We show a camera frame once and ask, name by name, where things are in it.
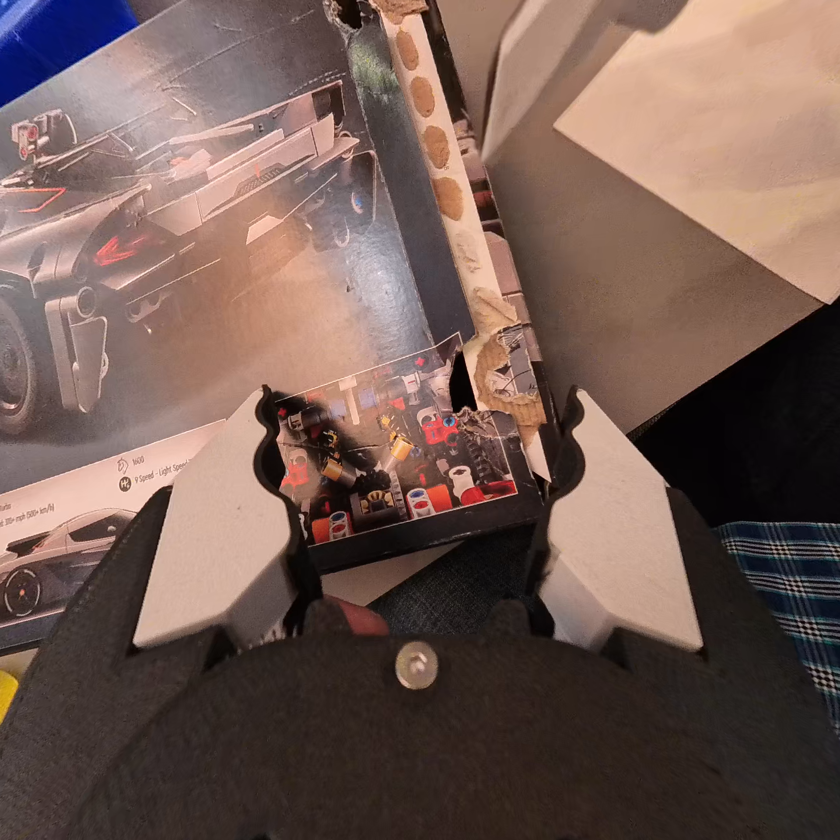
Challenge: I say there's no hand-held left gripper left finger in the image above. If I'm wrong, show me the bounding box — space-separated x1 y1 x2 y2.
133 386 324 652

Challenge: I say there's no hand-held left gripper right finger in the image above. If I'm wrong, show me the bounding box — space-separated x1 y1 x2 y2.
524 386 703 653

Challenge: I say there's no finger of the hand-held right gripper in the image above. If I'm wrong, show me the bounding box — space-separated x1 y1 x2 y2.
482 0 683 164
554 0 840 306

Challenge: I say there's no dark lego set box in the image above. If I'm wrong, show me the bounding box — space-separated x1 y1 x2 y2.
0 0 559 651

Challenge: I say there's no white paper sheet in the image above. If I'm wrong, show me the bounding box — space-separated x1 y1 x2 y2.
322 543 460 606

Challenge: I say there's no person's blue plaid shirt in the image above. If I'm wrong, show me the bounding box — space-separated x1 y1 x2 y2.
715 521 840 713

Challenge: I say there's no blue plastic bin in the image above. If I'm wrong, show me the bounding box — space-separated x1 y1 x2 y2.
0 0 139 109

